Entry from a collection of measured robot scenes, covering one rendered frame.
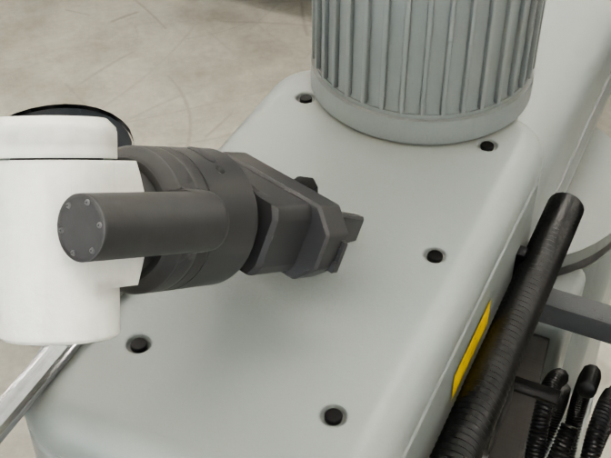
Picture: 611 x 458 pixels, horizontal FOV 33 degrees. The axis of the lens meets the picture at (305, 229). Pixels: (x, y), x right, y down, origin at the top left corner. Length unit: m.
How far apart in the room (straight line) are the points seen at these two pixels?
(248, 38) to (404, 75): 3.95
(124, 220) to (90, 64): 4.17
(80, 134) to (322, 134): 0.37
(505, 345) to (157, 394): 0.29
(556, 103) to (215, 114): 3.16
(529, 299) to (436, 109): 0.17
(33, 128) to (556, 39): 0.87
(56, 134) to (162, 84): 3.95
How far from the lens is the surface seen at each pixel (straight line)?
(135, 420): 0.67
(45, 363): 0.70
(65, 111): 3.28
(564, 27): 1.34
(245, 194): 0.63
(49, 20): 5.06
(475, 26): 0.83
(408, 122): 0.86
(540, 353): 1.29
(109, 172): 0.56
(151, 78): 4.53
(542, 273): 0.90
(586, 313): 1.12
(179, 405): 0.67
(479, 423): 0.78
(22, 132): 0.55
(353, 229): 0.75
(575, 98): 1.24
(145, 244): 0.53
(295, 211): 0.66
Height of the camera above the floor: 2.41
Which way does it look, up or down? 41 degrees down
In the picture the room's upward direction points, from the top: straight up
